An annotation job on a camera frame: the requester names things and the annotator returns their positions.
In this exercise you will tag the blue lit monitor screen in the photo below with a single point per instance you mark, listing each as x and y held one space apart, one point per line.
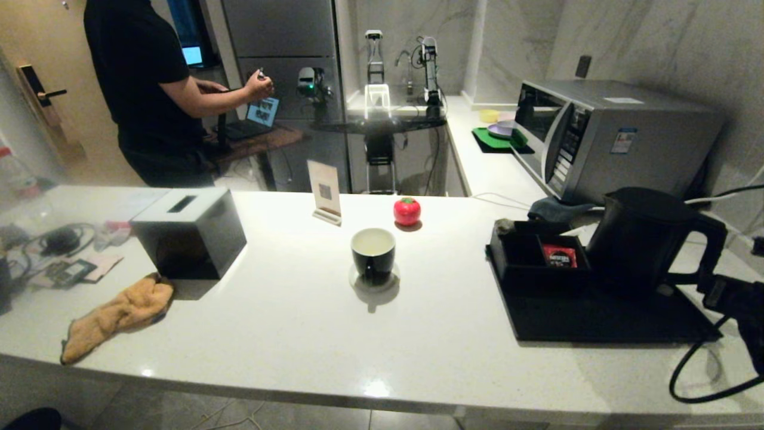
192 55

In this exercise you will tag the black electronic door lock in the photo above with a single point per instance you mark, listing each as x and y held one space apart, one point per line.
36 89

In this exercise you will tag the red tomato shaped timer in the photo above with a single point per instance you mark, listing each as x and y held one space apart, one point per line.
407 211

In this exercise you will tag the dark grey cloth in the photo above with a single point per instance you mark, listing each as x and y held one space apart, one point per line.
558 210

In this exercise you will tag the clear plastic bottle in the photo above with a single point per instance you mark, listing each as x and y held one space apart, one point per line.
15 173

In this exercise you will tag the silver microwave oven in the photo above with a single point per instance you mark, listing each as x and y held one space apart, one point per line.
644 146

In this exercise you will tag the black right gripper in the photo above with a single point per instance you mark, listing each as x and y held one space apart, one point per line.
749 304

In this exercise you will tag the teal card packet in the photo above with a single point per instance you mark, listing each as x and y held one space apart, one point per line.
71 272

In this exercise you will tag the open laptop blue screen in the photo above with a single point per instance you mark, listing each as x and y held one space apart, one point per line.
262 113

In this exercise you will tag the green mat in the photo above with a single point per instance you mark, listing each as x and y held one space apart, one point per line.
489 139

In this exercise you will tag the glowing white frame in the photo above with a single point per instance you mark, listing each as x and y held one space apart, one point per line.
378 88

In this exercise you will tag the person's right hand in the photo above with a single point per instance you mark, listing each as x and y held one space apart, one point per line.
260 86

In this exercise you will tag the pink paper envelope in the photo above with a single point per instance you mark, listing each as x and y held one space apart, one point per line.
107 263

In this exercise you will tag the black glossy tissue box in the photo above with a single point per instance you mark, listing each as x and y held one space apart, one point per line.
191 234

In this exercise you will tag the orange terry cloth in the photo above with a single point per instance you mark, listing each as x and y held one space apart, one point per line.
113 316

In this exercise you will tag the QR code sign card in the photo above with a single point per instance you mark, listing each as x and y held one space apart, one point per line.
324 189

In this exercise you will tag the stainless steel refrigerator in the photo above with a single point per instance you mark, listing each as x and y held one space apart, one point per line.
280 30

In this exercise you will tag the red coffee sachet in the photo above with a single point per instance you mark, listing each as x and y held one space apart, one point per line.
560 257

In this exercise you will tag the black compartment organizer box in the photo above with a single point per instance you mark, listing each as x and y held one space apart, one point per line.
519 255

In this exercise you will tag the brown wooden desk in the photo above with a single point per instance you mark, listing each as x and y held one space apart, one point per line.
262 142

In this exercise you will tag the person in black shirt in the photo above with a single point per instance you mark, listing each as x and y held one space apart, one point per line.
143 89

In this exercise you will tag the purple bowl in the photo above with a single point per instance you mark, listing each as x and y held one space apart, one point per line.
501 129

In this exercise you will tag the black mug white inside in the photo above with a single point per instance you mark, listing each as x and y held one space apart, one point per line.
373 258

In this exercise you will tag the yellow bowl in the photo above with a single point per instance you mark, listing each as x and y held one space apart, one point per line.
489 115

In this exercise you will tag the black rounded object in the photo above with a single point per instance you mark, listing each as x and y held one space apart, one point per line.
30 419

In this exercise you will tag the dark wall outlet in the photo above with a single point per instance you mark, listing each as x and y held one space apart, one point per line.
585 65

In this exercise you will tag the black serving tray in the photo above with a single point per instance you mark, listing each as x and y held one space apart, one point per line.
597 319

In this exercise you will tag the chrome kitchen faucet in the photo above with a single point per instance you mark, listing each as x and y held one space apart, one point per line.
409 80

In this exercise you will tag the black round platform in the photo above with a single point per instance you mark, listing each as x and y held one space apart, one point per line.
382 124

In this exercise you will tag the printed white paper sheet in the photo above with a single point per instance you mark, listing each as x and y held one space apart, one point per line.
137 203

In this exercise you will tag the black robot torso column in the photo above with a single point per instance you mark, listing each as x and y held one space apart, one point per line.
380 156

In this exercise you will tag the black electric kettle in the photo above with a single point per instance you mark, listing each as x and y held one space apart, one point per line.
644 239

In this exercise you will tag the grey upright robot arm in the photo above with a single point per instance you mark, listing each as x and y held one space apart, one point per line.
375 57

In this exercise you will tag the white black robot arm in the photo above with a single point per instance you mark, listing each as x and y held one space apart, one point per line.
431 71

